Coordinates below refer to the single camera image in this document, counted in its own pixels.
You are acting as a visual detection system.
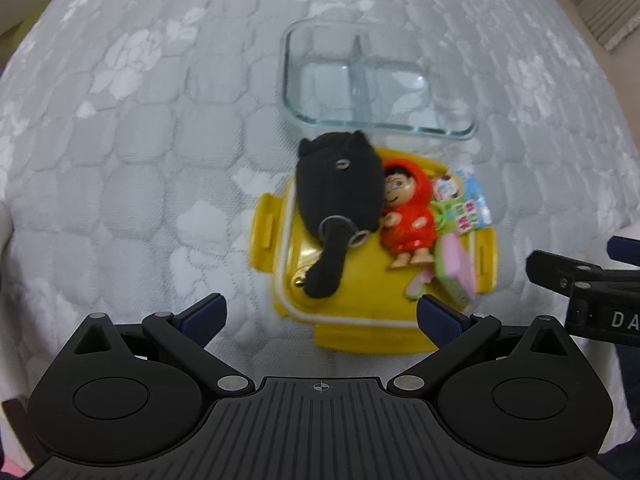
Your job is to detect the red hooded figure doll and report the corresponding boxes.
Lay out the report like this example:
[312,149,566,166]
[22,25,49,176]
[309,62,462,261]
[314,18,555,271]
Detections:
[379,157,440,269]

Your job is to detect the pink and green block toy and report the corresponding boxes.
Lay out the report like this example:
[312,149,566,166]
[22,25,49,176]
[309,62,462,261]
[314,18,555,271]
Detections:
[405,232,477,307]

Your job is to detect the dark brown furniture corner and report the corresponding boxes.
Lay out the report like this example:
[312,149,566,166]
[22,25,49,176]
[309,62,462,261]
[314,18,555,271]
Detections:
[0,399,33,463]

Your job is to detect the yellow plastic container lid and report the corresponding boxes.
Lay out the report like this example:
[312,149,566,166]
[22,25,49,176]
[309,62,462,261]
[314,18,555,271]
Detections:
[250,147,498,357]

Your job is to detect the clear glass divided container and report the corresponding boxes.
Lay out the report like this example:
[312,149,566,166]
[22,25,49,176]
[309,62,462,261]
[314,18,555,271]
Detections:
[280,22,478,139]

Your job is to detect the white quilted floral mattress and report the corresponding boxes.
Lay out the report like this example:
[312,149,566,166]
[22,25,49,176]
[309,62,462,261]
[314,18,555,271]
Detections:
[0,0,640,461]

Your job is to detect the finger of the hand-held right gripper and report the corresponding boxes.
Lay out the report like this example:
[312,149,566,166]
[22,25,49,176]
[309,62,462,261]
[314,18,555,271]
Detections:
[607,235,640,265]
[527,250,640,293]

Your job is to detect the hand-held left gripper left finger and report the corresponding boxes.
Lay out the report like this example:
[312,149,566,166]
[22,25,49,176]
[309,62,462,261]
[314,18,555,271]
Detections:
[72,292,256,396]

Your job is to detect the black plush cat keychain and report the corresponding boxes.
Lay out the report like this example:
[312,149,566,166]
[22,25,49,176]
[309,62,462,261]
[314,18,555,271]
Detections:
[295,130,387,301]

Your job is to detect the grey ribbed radiator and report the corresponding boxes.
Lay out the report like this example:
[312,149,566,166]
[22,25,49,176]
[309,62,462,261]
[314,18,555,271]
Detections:
[575,0,640,52]

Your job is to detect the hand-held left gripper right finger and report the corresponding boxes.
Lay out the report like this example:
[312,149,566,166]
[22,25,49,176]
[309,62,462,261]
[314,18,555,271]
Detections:
[392,295,573,396]

